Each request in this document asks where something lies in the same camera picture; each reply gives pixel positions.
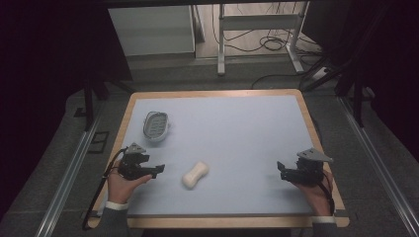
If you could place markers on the black curtain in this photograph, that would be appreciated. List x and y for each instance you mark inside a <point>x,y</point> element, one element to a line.
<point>42,82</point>
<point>385,65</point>

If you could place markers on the aluminium floor rail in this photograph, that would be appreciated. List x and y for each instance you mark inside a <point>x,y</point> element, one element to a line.
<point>66,184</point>
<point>378,164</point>

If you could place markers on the white metal desk frame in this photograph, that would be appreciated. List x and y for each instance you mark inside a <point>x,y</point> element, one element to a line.
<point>221,42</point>

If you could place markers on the white soap bar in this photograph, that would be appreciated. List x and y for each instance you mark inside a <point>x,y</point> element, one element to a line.
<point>195,175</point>

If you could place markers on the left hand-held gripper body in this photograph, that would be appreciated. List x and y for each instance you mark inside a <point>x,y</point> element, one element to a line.
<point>131,163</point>

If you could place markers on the white oval soap dish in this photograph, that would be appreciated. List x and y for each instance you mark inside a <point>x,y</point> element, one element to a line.
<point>155,126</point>

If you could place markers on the white power strip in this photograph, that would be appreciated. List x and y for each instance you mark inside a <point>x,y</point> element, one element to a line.
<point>321,74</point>

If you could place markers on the white cabinet panel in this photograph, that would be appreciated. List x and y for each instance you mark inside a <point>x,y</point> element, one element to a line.
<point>151,29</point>

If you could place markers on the person's left hand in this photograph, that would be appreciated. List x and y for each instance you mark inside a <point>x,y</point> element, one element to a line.
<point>120,189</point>

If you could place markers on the person's right hand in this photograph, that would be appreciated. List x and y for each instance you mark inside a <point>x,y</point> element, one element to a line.
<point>319,199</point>

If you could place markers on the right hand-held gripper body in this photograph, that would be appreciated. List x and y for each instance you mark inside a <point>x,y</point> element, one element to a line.
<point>309,173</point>

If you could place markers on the black metal stand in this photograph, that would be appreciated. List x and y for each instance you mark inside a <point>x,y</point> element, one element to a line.
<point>88,105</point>
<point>357,98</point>

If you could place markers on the light blue table mat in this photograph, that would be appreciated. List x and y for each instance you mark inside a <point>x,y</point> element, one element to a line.
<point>230,141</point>

